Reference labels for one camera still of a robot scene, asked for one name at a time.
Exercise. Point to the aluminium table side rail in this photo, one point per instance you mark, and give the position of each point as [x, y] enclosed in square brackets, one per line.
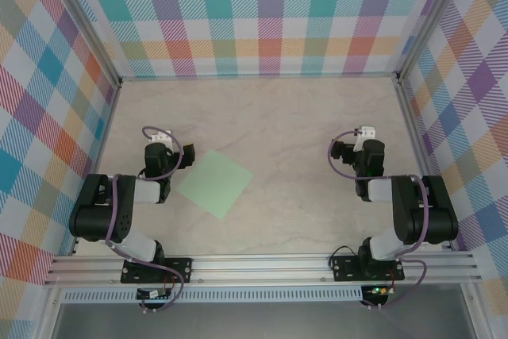
[416, 136]
[106, 132]

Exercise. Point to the thin aluminium back rail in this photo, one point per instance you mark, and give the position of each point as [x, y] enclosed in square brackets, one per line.
[258, 76]

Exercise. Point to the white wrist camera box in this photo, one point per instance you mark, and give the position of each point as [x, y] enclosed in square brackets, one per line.
[160, 136]
[367, 131]

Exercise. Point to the wide aluminium mounting rail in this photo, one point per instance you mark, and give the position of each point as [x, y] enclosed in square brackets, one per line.
[258, 269]

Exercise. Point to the aluminium frame leg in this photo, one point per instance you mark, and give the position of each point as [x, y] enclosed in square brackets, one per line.
[49, 315]
[470, 315]

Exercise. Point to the aluminium frame post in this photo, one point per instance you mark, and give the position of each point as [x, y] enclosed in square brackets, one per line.
[429, 17]
[86, 21]

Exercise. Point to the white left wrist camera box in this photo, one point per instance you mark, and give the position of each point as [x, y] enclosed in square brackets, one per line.
[160, 136]

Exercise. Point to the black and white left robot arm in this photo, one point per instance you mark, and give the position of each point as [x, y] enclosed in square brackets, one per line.
[99, 216]

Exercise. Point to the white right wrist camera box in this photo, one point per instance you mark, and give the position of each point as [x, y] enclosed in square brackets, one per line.
[367, 131]

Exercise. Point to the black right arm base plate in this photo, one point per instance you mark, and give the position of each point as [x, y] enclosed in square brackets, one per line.
[345, 271]

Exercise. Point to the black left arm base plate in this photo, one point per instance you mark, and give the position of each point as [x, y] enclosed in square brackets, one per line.
[178, 269]

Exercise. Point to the light green paper sheet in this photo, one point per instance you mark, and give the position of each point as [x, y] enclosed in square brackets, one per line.
[214, 184]

